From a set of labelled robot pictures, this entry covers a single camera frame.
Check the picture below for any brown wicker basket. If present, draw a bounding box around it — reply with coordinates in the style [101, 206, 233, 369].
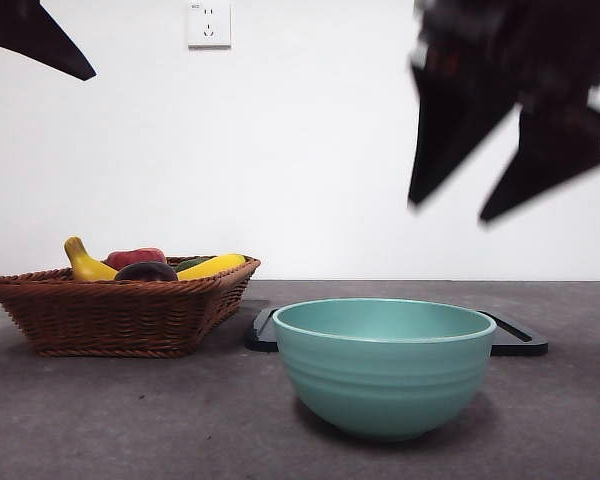
[0, 255, 261, 359]

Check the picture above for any white wall socket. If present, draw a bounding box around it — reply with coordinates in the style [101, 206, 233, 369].
[187, 2, 232, 50]

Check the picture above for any green vegetable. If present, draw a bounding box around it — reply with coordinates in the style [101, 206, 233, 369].
[172, 256, 216, 274]

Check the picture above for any teal ribbed bowl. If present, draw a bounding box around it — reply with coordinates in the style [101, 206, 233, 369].
[271, 297, 498, 442]

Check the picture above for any red apple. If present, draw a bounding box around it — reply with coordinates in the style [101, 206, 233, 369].
[103, 247, 168, 271]

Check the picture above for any yellow banana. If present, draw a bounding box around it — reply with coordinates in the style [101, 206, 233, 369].
[63, 236, 247, 281]

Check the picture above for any dark purple plum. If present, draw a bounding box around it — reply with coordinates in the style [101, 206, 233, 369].
[113, 260, 180, 283]

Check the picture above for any dark rectangular tray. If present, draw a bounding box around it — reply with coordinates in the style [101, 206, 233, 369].
[243, 307, 550, 357]

